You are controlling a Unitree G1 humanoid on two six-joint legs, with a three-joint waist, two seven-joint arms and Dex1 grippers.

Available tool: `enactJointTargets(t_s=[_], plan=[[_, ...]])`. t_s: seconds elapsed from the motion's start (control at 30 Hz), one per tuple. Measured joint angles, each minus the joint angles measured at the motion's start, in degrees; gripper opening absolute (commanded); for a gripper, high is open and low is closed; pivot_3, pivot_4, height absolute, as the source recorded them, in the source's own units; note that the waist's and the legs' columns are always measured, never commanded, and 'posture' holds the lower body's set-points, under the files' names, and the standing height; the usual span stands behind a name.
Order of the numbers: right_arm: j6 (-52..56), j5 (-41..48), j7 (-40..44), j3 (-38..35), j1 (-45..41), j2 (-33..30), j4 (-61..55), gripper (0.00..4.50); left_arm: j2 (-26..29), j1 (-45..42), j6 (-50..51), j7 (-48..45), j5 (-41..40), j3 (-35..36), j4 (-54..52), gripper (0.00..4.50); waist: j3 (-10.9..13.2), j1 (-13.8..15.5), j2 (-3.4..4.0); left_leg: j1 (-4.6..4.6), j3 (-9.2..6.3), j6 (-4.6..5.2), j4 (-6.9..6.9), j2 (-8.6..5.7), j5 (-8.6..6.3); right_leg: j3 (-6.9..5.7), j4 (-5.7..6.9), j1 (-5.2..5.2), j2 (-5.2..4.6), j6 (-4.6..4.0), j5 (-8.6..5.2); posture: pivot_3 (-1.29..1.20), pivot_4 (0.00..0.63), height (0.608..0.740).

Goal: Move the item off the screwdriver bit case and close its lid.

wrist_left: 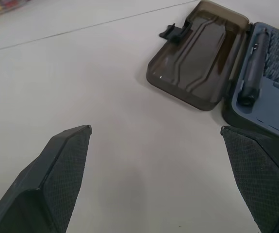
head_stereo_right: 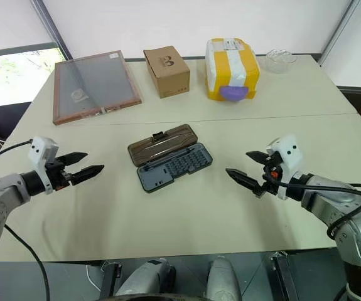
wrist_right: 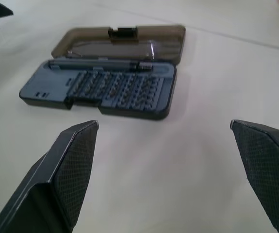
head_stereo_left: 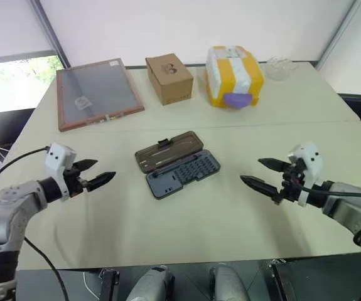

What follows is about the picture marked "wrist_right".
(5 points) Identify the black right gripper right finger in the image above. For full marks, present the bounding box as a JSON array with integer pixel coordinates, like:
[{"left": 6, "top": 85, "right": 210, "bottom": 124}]
[{"left": 230, "top": 119, "right": 279, "bottom": 233}]

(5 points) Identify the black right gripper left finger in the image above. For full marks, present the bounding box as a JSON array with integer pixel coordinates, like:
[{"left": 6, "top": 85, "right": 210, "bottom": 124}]
[{"left": 0, "top": 120, "right": 100, "bottom": 233}]

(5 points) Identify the screwdriver bit case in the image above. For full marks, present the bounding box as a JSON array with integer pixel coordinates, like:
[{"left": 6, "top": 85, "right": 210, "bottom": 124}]
[{"left": 18, "top": 24, "right": 187, "bottom": 121}]

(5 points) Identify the grey precision screwdriver handle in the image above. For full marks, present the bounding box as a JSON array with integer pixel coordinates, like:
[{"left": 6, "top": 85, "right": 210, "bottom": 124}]
[{"left": 48, "top": 60, "right": 154, "bottom": 73}]

